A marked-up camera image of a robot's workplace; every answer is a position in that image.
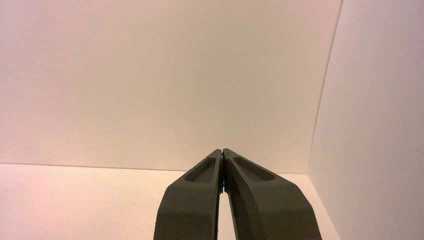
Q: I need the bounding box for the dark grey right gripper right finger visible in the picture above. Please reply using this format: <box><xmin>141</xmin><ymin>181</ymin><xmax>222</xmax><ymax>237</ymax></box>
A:
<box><xmin>222</xmin><ymin>148</ymin><xmax>323</xmax><ymax>240</ymax></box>

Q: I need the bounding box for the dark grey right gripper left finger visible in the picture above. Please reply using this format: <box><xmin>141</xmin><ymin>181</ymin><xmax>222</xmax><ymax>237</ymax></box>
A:
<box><xmin>153</xmin><ymin>149</ymin><xmax>224</xmax><ymax>240</ymax></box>

